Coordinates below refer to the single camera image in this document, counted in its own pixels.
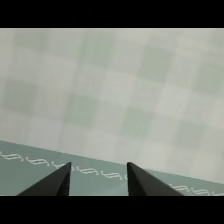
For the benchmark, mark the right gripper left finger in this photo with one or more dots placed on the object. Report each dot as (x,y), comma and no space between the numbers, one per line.
(55,184)

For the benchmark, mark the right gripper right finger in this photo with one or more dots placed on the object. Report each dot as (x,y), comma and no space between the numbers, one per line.
(141,184)

